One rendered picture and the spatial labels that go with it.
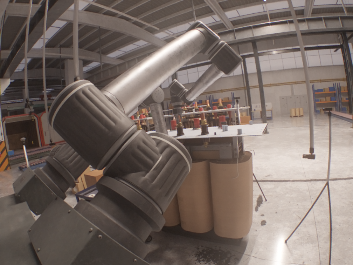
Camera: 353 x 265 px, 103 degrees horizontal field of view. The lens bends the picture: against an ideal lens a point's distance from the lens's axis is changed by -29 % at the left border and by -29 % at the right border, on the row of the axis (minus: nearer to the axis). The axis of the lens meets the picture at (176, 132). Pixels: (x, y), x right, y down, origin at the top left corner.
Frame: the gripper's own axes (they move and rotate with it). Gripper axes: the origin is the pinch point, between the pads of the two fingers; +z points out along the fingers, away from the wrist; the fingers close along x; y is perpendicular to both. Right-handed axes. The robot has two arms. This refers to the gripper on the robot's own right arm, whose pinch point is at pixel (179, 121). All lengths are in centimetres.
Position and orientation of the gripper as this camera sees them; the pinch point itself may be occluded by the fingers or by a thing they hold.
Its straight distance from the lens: 198.9
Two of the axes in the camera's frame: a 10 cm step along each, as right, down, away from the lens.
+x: -4.4, 1.5, -8.9
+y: -8.9, 0.6, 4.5
